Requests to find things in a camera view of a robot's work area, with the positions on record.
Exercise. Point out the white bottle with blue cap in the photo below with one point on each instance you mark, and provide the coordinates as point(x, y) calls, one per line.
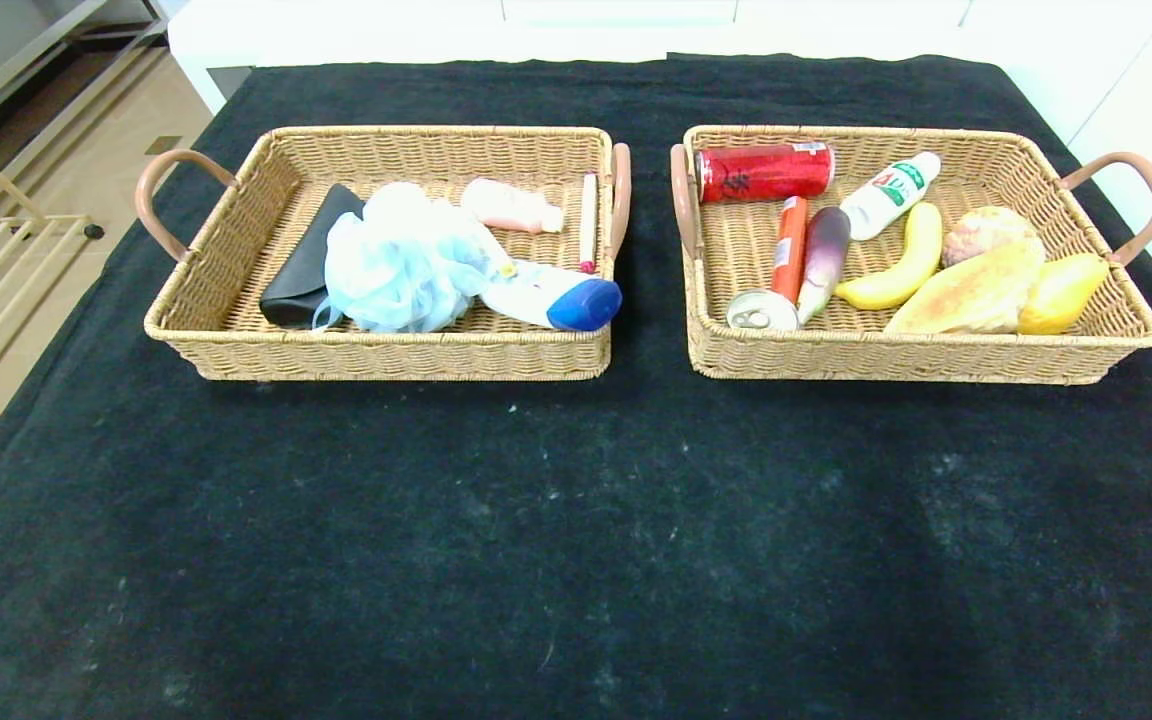
point(566, 300)

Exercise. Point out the white marker with yellow cap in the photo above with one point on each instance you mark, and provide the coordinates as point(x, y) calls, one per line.
point(498, 255)

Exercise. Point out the light blue bath pouf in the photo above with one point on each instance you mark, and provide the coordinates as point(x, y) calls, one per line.
point(406, 262)

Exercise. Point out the orange sausage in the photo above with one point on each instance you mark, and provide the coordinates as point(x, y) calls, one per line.
point(789, 250)

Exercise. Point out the purple eggplant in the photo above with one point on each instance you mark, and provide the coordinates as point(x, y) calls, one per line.
point(824, 262)

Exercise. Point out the black leather glasses case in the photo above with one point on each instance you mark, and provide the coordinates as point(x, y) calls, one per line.
point(308, 262)

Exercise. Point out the rectangular wicker basket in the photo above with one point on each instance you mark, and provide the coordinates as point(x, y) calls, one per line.
point(386, 355)
point(936, 355)

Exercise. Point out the white pen with red tip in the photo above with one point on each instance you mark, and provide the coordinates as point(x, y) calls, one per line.
point(588, 220)

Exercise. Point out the black tablecloth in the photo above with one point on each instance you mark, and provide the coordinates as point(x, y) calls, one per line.
point(586, 520)

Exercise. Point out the small pink bottle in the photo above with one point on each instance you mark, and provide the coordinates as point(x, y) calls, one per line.
point(511, 207)

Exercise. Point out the silver tin can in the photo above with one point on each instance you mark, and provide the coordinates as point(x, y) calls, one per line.
point(761, 312)

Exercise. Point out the red drink can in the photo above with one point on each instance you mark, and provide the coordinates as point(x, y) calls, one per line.
point(746, 174)

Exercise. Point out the yellow banana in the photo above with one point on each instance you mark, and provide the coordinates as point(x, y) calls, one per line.
point(896, 282)

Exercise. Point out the white bottle with green label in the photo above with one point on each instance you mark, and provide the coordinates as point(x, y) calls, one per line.
point(881, 202)

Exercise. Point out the long bread loaf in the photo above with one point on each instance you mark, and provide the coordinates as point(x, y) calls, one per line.
point(976, 297)

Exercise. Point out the round bread roll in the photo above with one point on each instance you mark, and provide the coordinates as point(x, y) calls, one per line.
point(981, 234)

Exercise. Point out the yellow mango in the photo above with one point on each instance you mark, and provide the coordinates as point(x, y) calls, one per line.
point(1061, 297)

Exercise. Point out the beige wooden rack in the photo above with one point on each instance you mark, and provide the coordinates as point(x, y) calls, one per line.
point(16, 224)

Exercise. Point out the grey and brown shelf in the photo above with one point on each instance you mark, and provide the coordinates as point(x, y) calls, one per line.
point(36, 75)

